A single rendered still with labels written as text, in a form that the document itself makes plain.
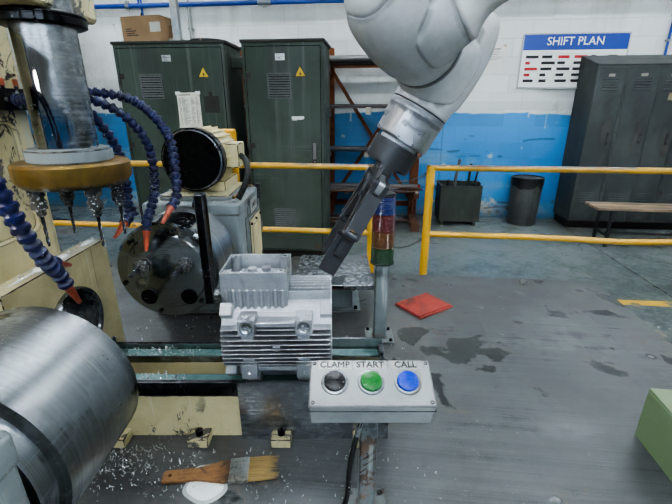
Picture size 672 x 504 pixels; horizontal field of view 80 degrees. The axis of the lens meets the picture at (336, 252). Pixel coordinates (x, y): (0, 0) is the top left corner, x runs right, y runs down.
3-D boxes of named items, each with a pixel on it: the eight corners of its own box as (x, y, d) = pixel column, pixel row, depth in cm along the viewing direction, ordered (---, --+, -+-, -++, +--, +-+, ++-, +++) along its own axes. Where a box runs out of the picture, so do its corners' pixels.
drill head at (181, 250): (108, 333, 96) (86, 232, 87) (173, 268, 134) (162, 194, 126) (213, 333, 96) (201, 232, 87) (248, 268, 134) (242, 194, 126)
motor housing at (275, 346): (224, 395, 75) (213, 302, 68) (244, 339, 92) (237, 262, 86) (332, 393, 75) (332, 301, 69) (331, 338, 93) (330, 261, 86)
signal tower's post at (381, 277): (365, 344, 112) (370, 195, 98) (364, 329, 120) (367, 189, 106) (394, 344, 112) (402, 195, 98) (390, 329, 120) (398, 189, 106)
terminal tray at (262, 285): (221, 310, 73) (218, 273, 71) (234, 286, 83) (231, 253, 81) (288, 309, 74) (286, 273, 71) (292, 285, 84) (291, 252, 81)
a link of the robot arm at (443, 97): (405, 105, 68) (369, 75, 57) (459, 14, 64) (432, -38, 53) (457, 134, 64) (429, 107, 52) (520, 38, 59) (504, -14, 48)
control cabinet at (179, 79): (144, 255, 412) (107, 38, 346) (168, 240, 458) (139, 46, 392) (241, 258, 403) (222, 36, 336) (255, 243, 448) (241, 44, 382)
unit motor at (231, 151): (173, 267, 127) (152, 127, 113) (205, 236, 158) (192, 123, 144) (254, 267, 127) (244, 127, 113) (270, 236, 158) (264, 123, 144)
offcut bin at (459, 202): (472, 218, 550) (479, 157, 522) (480, 228, 506) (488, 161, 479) (433, 217, 555) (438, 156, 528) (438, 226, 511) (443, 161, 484)
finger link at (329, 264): (355, 239, 65) (355, 241, 64) (333, 274, 67) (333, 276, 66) (339, 230, 64) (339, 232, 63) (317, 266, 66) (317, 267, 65)
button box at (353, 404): (309, 423, 56) (307, 406, 53) (311, 377, 61) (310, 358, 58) (432, 423, 56) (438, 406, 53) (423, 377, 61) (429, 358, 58)
